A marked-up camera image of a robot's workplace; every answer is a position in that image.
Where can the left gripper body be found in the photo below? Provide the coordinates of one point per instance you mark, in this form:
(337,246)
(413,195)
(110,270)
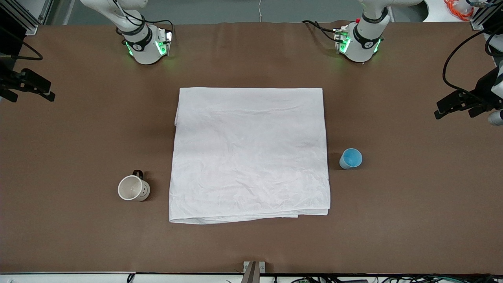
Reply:
(484,87)

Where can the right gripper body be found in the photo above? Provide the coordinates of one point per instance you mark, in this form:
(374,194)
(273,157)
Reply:
(8,80)

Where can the blue cup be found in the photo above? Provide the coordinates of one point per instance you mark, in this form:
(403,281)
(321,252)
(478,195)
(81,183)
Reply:
(351,158)

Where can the left arm base connector plate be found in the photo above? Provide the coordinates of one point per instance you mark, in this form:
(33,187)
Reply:
(341,41)

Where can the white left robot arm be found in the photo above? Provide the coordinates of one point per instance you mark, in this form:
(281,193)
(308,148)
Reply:
(361,43)

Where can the right arm base connector plate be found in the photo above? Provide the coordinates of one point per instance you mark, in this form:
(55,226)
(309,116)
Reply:
(165,43)

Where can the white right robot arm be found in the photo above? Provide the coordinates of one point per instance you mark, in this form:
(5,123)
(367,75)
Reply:
(143,47)

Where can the white folded cloth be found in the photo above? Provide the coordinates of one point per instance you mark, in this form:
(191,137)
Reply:
(251,153)

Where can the aluminium frame profile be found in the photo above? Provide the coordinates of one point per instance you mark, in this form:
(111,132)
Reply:
(21,13)
(485,15)

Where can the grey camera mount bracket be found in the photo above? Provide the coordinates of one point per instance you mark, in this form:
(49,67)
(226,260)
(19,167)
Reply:
(253,271)

